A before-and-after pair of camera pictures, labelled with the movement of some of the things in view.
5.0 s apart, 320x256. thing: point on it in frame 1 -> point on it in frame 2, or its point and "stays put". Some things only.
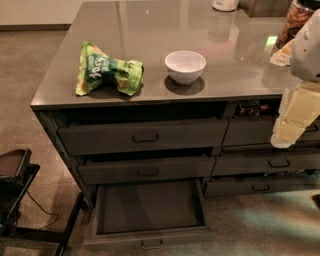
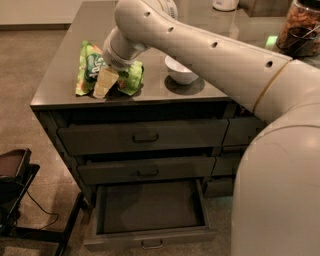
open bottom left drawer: [140, 216] stays put
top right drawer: [258, 132] stays put
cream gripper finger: [301, 103] -> [106, 78]
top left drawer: [143, 137] stays put
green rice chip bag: [96, 68] stays put
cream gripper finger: [286, 133] -> [100, 91]
